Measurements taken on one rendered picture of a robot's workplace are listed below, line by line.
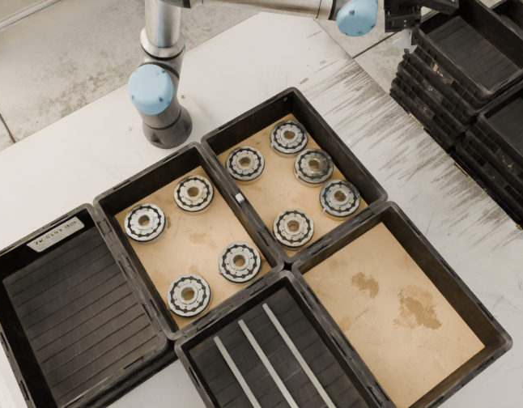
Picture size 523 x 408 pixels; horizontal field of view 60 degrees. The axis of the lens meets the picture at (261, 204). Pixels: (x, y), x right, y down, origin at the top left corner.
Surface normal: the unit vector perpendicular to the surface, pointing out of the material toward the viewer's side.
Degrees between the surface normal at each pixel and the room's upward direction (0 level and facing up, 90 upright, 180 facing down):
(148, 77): 11
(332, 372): 0
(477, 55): 0
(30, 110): 0
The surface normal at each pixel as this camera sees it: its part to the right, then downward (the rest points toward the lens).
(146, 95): -0.05, -0.22
